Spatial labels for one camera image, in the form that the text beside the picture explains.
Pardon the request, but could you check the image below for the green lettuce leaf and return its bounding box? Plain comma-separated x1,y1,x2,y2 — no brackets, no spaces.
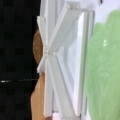
86,10,120,120

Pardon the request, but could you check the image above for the brown meat patty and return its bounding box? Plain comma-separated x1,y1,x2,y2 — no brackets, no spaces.
33,30,43,64

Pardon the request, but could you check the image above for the white divided serving tray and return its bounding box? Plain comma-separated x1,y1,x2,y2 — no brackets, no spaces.
35,0,120,120

